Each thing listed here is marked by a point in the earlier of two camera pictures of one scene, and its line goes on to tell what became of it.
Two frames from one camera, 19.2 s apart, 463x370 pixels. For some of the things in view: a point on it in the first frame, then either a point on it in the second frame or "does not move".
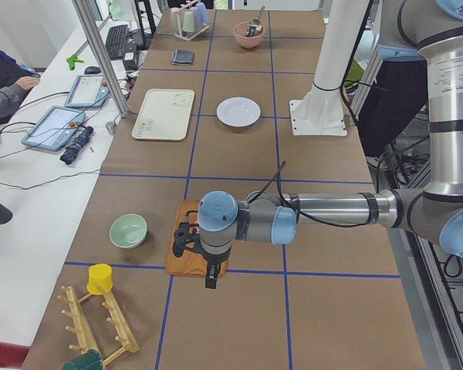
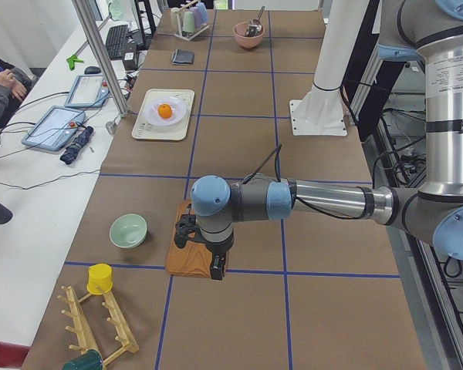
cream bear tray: x=164 y=115 does not move
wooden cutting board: x=191 y=263 does not move
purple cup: x=197 y=17 does not move
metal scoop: x=255 y=25 does not move
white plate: x=238 y=111 to x=179 y=109
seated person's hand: x=28 y=81 to x=5 y=77
